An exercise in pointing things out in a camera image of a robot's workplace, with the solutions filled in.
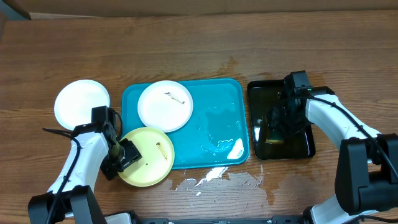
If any yellow plate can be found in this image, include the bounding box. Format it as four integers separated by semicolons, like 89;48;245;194
119;127;175;187

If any green yellow sponge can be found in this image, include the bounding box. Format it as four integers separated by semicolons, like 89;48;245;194
265;129;284;144

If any large white plate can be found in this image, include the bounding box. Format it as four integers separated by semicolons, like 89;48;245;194
53;80;110;131

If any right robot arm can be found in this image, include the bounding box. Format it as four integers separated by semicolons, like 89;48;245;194
267;86;397;223

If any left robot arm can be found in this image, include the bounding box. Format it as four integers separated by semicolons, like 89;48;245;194
28;121;142;224

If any black tray with water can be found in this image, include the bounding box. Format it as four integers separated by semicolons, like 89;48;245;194
247;80;316;160

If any blue plastic tray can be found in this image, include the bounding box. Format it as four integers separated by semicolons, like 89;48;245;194
120;78;251;170

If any small white plate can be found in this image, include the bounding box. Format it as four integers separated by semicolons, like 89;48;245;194
137;80;193;133

